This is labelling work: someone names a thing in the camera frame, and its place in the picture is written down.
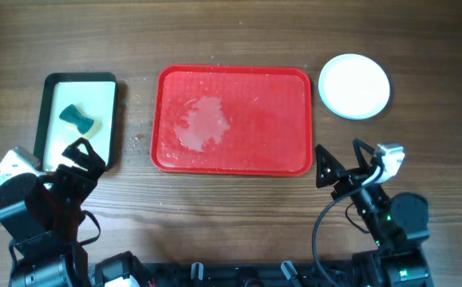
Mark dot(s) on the dark green water tray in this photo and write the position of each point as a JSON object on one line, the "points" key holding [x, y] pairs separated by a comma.
{"points": [[95, 96]]}

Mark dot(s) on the green yellow sponge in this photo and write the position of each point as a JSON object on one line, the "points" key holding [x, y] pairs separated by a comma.
{"points": [[72, 115]]}

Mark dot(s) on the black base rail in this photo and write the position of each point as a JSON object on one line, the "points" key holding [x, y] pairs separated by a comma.
{"points": [[285, 274]]}

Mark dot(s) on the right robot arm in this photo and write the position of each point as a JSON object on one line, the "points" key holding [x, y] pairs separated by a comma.
{"points": [[398, 225]]}

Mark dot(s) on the red plastic tray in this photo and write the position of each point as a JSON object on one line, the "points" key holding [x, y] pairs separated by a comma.
{"points": [[235, 120]]}

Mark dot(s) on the white plate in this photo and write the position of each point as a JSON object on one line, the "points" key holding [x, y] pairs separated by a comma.
{"points": [[354, 86]]}

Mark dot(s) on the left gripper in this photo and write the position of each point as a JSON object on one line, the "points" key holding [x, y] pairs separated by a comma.
{"points": [[85, 182]]}

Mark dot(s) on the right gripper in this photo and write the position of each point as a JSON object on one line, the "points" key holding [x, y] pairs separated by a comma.
{"points": [[352, 177]]}

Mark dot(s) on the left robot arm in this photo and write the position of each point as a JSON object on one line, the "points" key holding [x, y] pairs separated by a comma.
{"points": [[42, 213]]}

